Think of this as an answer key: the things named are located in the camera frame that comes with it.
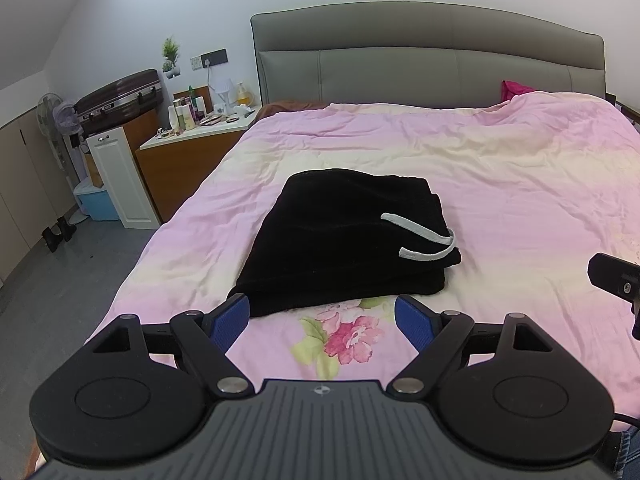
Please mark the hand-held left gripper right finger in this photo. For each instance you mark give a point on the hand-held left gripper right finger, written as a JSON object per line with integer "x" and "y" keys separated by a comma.
{"x": 415, "y": 321}

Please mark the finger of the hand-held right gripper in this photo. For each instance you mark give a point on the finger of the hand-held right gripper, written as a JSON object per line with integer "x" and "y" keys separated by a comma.
{"x": 612, "y": 275}

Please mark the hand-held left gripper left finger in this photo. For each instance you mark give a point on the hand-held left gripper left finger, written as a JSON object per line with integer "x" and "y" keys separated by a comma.
{"x": 230, "y": 322}

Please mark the black pants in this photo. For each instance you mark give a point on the black pants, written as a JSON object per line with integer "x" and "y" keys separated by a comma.
{"x": 325, "y": 250}

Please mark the pink floral duvet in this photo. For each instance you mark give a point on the pink floral duvet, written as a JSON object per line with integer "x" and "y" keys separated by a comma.
{"x": 500, "y": 185}

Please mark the wooden nightstand with white top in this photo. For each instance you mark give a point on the wooden nightstand with white top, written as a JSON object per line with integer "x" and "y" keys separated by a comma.
{"x": 180, "y": 170}

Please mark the wooden bedside table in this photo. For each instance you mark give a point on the wooden bedside table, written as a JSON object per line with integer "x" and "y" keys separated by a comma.
{"x": 627, "y": 112}

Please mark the blue storage box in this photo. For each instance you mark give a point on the blue storage box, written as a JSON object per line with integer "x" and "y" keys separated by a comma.
{"x": 95, "y": 202}

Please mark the person's jeans leg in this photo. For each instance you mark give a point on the person's jeans leg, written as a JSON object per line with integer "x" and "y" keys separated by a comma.
{"x": 629, "y": 455}

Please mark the white narrow cabinet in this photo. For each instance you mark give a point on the white narrow cabinet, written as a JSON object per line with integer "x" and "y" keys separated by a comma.
{"x": 122, "y": 175}

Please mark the black boot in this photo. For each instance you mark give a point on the black boot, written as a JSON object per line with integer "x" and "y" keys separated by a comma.
{"x": 51, "y": 241}
{"x": 67, "y": 229}

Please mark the magenta pillow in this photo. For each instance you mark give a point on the magenta pillow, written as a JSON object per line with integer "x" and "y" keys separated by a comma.
{"x": 515, "y": 91}

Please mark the brown wooden cabinet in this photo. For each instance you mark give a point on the brown wooden cabinet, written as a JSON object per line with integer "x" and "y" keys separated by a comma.
{"x": 145, "y": 122}

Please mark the brown pillow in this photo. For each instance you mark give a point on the brown pillow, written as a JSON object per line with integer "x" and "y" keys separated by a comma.
{"x": 285, "y": 107}

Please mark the yellow pump bottle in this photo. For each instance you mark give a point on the yellow pump bottle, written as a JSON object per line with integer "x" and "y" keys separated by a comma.
{"x": 242, "y": 94}

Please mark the small white table lamp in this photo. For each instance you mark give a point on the small white table lamp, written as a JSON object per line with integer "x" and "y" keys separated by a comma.
{"x": 224, "y": 91}

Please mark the beige built-in wardrobe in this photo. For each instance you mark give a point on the beige built-in wardrobe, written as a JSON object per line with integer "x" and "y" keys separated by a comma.
{"x": 22, "y": 185}

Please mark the brown suitcase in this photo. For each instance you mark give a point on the brown suitcase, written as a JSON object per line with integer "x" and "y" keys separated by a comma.
{"x": 117, "y": 95}

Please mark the grey padded headboard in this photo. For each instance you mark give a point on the grey padded headboard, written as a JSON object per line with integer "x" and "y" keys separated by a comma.
{"x": 400, "y": 55}

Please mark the white standing fan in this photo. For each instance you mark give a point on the white standing fan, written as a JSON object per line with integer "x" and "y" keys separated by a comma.
{"x": 57, "y": 115}

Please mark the potted green plant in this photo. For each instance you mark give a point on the potted green plant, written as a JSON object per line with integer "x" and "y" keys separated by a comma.
{"x": 170, "y": 55}

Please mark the white wall socket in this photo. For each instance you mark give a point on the white wall socket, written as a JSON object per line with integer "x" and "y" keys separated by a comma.
{"x": 196, "y": 62}

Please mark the black wall switch panel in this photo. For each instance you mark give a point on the black wall switch panel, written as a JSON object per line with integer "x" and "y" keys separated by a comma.
{"x": 214, "y": 57}

